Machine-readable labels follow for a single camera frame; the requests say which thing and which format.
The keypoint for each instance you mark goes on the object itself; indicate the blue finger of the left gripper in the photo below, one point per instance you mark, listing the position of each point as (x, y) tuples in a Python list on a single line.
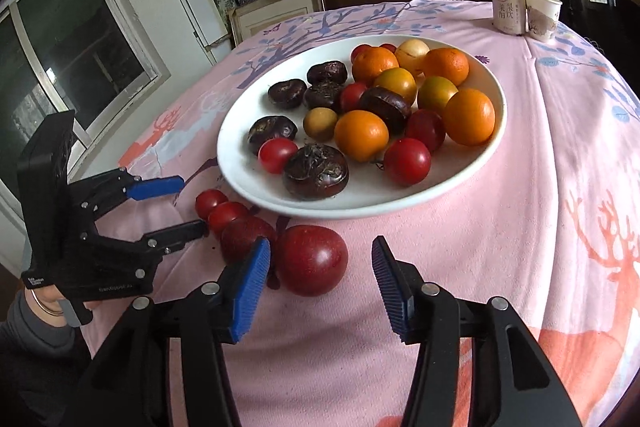
[(174, 238), (153, 188)]

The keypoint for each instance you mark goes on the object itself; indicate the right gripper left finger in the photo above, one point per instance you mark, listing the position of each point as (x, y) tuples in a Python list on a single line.
[(247, 288)]

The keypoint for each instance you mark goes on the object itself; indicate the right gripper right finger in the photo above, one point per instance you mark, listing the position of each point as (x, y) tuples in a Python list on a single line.
[(397, 283)]

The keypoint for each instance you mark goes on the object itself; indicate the red cherry tomato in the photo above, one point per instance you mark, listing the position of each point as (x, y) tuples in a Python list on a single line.
[(407, 161), (275, 153)]

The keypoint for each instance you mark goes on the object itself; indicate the large dark water chestnut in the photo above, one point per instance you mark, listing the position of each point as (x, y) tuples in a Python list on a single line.
[(267, 128)]

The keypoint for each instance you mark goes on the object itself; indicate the orange kumquat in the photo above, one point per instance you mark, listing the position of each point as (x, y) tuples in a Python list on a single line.
[(399, 81)]

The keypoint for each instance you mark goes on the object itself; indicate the orange tangerine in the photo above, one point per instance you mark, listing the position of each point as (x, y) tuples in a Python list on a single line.
[(447, 62)]

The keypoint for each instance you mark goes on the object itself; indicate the person left hand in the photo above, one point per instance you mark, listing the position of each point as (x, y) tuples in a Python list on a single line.
[(44, 304)]

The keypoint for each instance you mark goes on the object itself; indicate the large red plum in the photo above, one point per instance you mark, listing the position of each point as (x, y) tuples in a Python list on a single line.
[(310, 260)]

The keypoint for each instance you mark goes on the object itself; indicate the white ceramic plate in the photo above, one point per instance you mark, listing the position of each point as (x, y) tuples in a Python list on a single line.
[(328, 92)]

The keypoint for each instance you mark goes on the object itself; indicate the red cherry tomato front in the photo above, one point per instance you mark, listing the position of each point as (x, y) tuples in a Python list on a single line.
[(407, 161)]

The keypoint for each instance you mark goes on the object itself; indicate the pink deer print tablecloth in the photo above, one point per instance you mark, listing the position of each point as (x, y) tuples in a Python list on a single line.
[(551, 223)]

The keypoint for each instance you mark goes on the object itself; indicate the framed picture leaning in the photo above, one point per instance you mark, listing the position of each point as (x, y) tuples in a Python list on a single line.
[(247, 20)]

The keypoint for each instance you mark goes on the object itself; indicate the pink drink can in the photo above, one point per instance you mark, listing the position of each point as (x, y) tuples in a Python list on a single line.
[(509, 16)]

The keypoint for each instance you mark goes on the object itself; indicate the white paper cup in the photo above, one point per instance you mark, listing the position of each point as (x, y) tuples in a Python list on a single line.
[(542, 18)]

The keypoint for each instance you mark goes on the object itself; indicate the window with white frame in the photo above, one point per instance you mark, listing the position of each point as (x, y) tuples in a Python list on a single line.
[(89, 57)]

